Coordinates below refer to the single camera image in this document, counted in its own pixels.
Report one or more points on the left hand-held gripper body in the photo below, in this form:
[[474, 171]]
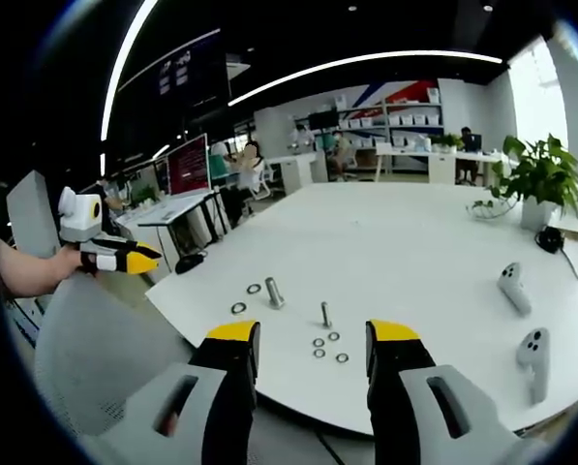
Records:
[[78, 218]]

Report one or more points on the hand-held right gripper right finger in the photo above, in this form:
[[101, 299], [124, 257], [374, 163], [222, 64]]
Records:
[[404, 387]]

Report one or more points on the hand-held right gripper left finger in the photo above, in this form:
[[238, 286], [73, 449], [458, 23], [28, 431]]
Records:
[[221, 387]]

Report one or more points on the large steel washer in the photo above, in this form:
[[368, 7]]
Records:
[[238, 308], [253, 288]]

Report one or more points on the small steel threaded stud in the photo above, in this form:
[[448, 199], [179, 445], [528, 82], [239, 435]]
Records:
[[325, 315]]

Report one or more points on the large steel threaded stud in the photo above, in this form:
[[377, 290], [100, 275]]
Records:
[[274, 292]]

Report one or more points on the person's left hand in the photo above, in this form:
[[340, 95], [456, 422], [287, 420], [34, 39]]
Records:
[[68, 264]]

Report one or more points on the grey partition panel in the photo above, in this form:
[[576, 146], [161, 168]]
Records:
[[32, 213]]

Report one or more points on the white office desk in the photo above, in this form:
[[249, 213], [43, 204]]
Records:
[[172, 210]]

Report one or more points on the grey mesh chair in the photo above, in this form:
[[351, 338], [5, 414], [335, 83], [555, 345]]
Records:
[[95, 349]]

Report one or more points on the monitor with red screen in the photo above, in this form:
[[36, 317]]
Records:
[[188, 165]]

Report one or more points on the white handheld controller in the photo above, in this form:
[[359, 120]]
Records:
[[534, 358], [515, 288]]

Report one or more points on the long ceiling light strip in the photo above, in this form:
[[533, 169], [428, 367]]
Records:
[[121, 72], [366, 72]]

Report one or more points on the white office chair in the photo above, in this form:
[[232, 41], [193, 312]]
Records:
[[264, 180]]

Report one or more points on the dark hanging display panel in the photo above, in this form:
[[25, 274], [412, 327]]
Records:
[[182, 72]]

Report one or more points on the white long background desk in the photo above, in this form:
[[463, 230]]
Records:
[[443, 162]]

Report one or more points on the green plant in white pot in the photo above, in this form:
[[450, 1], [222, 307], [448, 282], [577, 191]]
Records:
[[540, 179]]

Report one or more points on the small green desk plant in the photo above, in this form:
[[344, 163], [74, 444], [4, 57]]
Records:
[[446, 141]]

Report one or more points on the shelf with white bins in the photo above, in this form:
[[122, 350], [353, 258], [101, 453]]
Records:
[[395, 126]]

